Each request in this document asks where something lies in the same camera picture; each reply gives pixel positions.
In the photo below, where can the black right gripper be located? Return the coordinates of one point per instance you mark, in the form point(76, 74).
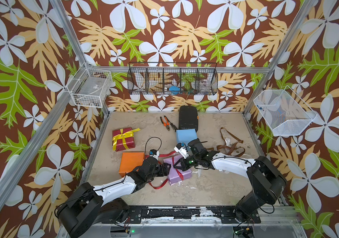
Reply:
point(183, 166)

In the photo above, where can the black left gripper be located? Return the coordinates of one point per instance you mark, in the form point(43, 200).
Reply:
point(166, 170)

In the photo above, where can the orange gift box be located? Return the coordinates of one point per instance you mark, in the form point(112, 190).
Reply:
point(129, 161)

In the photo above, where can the light blue gift box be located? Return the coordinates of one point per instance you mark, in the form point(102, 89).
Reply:
point(185, 136)

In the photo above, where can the red satin ribbon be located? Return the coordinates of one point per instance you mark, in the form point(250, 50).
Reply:
point(164, 156)

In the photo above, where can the purple gift box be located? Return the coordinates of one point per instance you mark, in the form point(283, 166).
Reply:
point(176, 175)

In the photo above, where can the brown ribbon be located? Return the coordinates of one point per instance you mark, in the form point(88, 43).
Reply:
point(232, 144)

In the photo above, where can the yellow satin ribbon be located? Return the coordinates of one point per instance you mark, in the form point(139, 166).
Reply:
point(123, 136)

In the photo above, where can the dark red gift box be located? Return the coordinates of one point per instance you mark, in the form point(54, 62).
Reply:
point(126, 142)

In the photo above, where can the white satin ribbon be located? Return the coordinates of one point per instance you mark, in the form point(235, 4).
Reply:
point(228, 157)

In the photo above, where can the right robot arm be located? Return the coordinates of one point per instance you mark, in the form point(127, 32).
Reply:
point(266, 180)

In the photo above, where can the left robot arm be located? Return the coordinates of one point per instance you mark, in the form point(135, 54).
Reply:
point(98, 196)

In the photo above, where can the black hard case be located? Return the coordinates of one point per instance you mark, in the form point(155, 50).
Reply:
point(188, 118)

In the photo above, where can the blue object in basket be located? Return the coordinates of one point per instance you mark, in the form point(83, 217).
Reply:
point(174, 90)

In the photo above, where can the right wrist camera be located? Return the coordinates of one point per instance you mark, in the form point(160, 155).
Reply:
point(181, 148)

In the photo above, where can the orange handled pliers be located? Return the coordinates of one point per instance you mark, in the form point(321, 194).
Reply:
point(168, 124)

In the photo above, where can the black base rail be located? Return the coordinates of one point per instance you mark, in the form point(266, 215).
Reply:
point(119, 212)

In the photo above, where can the black wire basket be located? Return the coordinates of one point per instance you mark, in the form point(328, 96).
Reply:
point(157, 77)

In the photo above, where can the white wire basket right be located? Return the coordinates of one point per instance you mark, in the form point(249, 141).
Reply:
point(284, 111)

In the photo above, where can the white wire basket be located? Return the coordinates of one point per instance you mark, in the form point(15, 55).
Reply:
point(89, 86)
point(284, 111)

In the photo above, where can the white wire basket left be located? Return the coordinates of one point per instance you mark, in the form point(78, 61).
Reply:
point(89, 86)

